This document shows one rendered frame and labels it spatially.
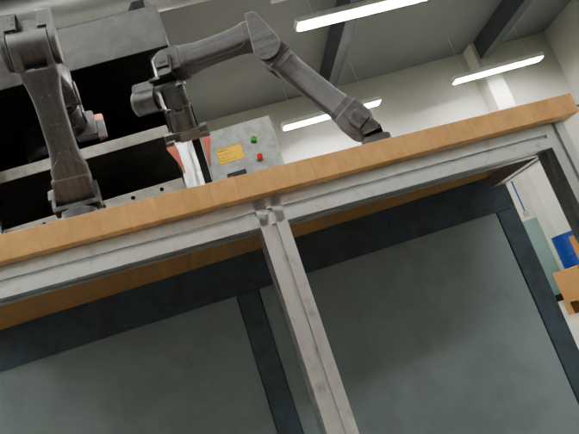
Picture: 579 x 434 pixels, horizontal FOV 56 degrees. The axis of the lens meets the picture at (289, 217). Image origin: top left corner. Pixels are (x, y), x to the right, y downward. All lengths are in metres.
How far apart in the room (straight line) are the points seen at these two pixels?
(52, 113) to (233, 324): 0.57
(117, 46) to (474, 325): 1.72
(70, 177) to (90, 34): 1.43
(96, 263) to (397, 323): 0.69
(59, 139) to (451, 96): 8.84
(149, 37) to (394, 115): 7.11
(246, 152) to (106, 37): 0.72
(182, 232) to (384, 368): 0.60
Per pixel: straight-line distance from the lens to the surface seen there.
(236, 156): 2.28
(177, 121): 1.33
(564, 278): 6.33
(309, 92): 1.21
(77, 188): 1.08
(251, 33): 1.28
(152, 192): 2.21
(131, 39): 2.40
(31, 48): 1.07
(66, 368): 1.31
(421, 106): 9.39
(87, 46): 2.43
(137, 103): 1.36
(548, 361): 1.38
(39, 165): 2.42
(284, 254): 0.87
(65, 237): 0.85
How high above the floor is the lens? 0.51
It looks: 13 degrees up
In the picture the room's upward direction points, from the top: 19 degrees counter-clockwise
